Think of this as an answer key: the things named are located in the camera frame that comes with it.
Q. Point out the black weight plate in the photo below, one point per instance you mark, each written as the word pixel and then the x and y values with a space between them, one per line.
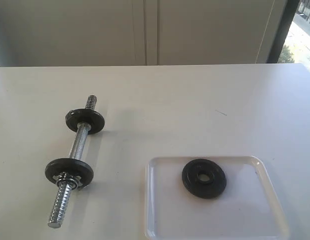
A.
pixel 85 115
pixel 204 178
pixel 72 166

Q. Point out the chrome star lock nut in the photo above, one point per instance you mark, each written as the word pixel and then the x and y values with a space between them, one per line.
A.
pixel 67 178

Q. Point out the white plastic tray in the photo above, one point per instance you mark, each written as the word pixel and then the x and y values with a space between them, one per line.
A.
pixel 248 208

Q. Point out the black window frame post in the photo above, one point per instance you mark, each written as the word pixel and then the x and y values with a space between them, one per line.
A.
pixel 282 30

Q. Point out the white cabinet doors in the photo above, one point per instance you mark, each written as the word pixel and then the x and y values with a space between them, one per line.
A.
pixel 136 32

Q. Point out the chrome threaded dumbbell bar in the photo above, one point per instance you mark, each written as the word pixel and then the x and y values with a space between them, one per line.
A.
pixel 64 190

